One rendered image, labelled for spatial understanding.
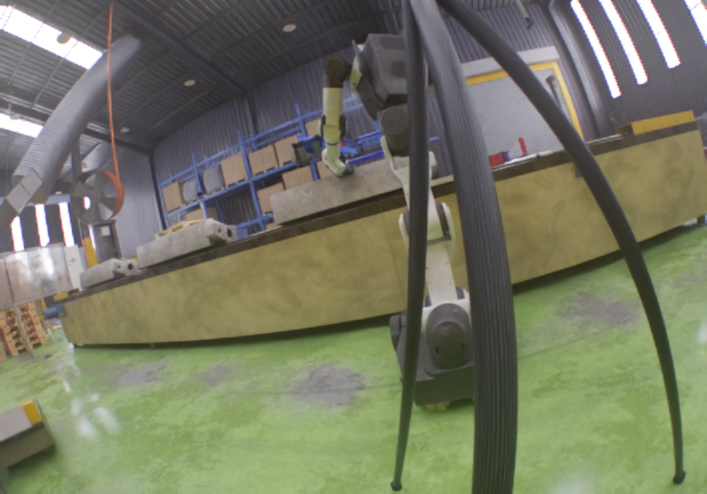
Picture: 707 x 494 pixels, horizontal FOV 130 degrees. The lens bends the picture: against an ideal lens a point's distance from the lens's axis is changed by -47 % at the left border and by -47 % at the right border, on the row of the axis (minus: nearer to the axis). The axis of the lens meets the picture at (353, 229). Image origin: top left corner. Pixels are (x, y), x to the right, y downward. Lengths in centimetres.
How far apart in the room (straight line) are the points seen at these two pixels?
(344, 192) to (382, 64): 89
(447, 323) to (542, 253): 112
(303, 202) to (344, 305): 70
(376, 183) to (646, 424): 170
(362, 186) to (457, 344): 117
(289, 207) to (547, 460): 184
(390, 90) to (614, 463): 139
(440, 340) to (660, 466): 76
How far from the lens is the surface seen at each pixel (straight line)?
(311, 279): 201
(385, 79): 125
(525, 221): 190
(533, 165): 192
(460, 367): 102
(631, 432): 101
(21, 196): 736
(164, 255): 278
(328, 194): 190
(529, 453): 96
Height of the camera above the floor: 73
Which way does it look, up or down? 2 degrees down
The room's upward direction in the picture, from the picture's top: 16 degrees counter-clockwise
